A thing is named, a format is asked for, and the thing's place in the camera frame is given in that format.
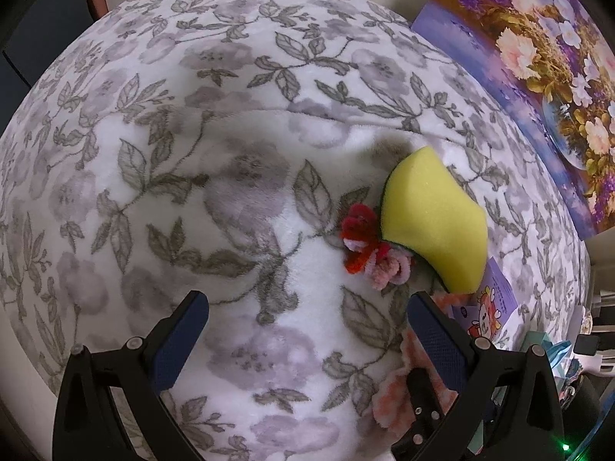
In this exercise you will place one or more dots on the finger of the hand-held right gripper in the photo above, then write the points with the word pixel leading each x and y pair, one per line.
pixel 425 406

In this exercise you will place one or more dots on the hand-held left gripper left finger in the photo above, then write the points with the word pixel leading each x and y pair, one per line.
pixel 180 341

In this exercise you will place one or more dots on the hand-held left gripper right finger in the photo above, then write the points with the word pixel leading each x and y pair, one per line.
pixel 435 338

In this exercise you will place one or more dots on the pink fluffy cloth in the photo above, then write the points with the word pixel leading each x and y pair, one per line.
pixel 396 394

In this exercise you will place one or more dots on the white power strip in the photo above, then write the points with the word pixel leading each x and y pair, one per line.
pixel 598 362

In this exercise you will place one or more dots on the purple cartoon packet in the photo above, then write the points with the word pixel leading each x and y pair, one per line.
pixel 495 297

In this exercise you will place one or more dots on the red and pink pipe-cleaner flower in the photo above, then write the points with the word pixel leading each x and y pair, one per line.
pixel 370 249

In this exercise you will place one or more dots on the yellow sponge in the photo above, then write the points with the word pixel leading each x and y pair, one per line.
pixel 432 211

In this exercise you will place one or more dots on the grey floral blanket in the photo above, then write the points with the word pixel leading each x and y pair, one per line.
pixel 216 153

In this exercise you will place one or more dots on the flower painting poster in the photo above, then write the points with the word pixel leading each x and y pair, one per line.
pixel 538 57

